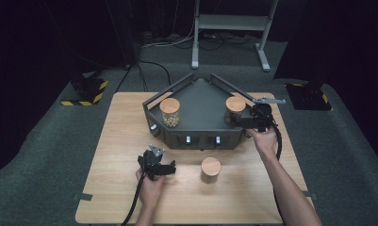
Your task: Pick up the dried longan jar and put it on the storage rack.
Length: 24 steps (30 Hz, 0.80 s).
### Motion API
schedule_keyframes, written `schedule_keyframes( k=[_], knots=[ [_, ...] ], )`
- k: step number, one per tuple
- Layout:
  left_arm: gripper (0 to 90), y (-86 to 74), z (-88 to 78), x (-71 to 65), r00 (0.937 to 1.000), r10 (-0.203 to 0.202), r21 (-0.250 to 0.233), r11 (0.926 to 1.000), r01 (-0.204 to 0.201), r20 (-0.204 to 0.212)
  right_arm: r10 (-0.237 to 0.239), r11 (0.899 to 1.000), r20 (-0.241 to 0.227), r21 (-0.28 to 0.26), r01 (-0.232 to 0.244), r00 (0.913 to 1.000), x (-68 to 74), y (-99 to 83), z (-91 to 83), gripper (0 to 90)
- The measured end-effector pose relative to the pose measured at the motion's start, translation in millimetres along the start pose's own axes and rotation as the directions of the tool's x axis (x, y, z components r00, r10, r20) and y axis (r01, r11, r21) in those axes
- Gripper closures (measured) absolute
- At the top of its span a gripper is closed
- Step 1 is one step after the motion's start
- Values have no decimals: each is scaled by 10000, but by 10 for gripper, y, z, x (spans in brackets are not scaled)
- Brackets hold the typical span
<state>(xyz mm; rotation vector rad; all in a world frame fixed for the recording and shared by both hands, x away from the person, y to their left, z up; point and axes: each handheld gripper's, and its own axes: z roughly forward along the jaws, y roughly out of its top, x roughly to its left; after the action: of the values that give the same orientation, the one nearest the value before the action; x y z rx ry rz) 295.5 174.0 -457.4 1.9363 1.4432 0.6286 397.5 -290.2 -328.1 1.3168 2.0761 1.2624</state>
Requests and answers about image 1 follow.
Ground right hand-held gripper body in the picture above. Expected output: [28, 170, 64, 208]
[250, 97, 287, 132]

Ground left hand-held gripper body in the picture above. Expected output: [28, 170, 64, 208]
[142, 144, 167, 181]

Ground glass jar with wooden lid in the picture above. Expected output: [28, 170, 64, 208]
[200, 156, 222, 185]
[158, 97, 182, 129]
[224, 95, 248, 125]

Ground dark grey corner rack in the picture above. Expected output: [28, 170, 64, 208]
[141, 73, 263, 151]

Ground person's right hand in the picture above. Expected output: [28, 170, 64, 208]
[246, 125, 279, 155]

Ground person's left hand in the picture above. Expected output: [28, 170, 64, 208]
[135, 168, 167, 209]

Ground black base with striped tape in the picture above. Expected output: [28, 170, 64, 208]
[285, 82, 333, 112]
[60, 70, 109, 107]

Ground grey tape strip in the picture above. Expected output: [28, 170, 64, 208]
[73, 192, 93, 202]
[303, 191, 319, 202]

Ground grey metal stand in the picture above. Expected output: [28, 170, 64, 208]
[190, 0, 279, 73]

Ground dark curtain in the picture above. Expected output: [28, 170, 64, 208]
[0, 0, 138, 178]
[272, 0, 378, 172]

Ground right hand-held gripper black cable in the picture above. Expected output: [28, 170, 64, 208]
[271, 121, 284, 162]

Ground hand-held gripper black cable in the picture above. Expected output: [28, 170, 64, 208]
[121, 172, 147, 226]
[271, 121, 284, 162]

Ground left hand-held gripper black cable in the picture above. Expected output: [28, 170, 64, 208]
[121, 172, 147, 226]

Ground black floor cable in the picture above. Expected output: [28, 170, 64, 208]
[115, 60, 173, 93]

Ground white floor cables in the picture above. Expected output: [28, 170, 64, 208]
[141, 18, 198, 49]

